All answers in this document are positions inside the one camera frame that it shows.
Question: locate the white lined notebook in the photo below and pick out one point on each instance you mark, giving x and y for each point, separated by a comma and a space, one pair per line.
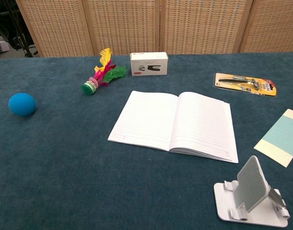
199, 124

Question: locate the teal and cream card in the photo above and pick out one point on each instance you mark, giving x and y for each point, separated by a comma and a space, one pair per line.
280, 136

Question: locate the white stapler box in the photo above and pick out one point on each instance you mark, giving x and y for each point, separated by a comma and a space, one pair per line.
148, 63

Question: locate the colourful feather shuttlecock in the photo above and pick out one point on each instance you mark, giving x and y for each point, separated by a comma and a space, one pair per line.
90, 87

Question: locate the woven folding screen panel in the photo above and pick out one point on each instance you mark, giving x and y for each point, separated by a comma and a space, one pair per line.
275, 26
203, 24
57, 26
122, 24

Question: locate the packaged tool on yellow card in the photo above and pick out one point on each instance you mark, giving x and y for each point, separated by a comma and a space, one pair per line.
247, 83

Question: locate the blue foam ball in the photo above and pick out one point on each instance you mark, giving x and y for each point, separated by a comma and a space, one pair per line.
22, 105

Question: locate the white folding phone stand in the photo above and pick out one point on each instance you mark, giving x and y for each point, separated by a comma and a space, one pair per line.
251, 189

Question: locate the black tripod stand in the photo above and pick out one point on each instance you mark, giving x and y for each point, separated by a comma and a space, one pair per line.
27, 51

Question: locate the white cardboard box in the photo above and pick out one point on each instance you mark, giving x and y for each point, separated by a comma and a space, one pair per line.
3, 46

